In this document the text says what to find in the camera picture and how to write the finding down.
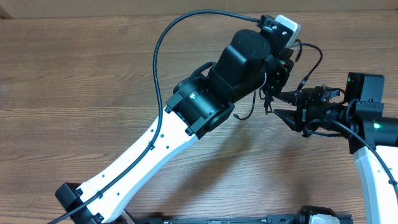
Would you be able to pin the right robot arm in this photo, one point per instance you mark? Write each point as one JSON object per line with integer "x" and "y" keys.
{"x": 355, "y": 114}

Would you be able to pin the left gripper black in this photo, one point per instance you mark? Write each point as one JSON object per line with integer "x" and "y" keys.
{"x": 280, "y": 78}

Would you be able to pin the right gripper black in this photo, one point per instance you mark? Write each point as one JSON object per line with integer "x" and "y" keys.
{"x": 305, "y": 109}

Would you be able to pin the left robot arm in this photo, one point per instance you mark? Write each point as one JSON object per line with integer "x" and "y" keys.
{"x": 198, "y": 105}

